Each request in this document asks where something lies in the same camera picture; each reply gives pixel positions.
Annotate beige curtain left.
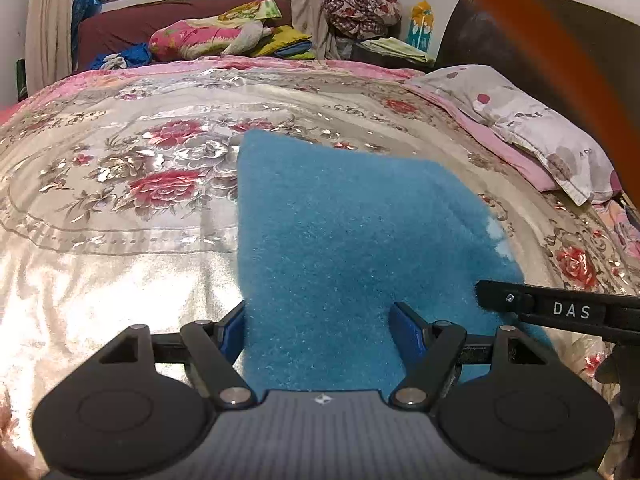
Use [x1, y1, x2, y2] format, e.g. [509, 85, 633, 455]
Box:
[25, 0, 74, 96]

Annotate dark floral bundle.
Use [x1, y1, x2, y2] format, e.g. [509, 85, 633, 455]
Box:
[322, 0, 401, 41]

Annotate light green folded sheets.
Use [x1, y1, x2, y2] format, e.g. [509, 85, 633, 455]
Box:
[358, 37, 435, 65]

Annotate dark brown headboard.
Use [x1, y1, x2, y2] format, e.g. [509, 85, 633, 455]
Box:
[434, 0, 640, 172]

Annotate maroon sofa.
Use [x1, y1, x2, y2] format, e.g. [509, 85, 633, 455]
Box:
[77, 0, 291, 72]

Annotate teal fuzzy cloth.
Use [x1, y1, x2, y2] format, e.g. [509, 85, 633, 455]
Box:
[238, 130, 524, 393]

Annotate yellow green folded blanket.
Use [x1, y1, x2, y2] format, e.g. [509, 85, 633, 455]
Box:
[247, 25, 312, 58]

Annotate blue hanging garment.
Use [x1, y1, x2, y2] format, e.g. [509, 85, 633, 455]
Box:
[70, 0, 102, 67]

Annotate orange strap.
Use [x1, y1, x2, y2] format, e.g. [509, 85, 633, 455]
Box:
[434, 0, 640, 181]

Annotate white floral pillow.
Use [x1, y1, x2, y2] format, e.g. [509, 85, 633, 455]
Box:
[407, 64, 622, 206]

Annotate yellow blue poster box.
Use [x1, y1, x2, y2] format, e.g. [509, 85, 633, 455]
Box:
[407, 0, 434, 52]

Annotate pink floral folded quilt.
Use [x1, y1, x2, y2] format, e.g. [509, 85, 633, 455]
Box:
[148, 0, 282, 62]

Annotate grey gloved right hand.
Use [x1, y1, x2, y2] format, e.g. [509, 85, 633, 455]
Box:
[594, 344, 640, 415]

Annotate blue clothes pile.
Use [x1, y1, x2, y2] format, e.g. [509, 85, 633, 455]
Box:
[89, 44, 152, 70]

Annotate floral satin bedspread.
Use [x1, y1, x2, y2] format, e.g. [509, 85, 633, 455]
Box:
[1, 58, 639, 479]

